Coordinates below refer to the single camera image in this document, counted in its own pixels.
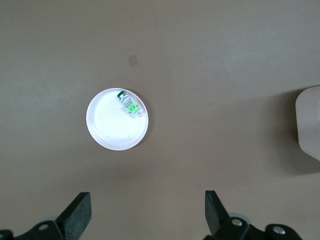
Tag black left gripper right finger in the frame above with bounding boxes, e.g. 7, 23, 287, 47
204, 190, 301, 240

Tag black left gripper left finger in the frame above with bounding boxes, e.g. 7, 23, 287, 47
0, 191, 91, 240

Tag pink round plate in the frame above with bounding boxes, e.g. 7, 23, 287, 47
85, 87, 150, 151

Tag white lunch box grey clips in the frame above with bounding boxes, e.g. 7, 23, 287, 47
294, 85, 320, 162

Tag small clear tape patch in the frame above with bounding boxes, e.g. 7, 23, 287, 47
127, 54, 140, 68

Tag green and white switch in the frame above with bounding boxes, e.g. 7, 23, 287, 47
116, 91, 146, 119

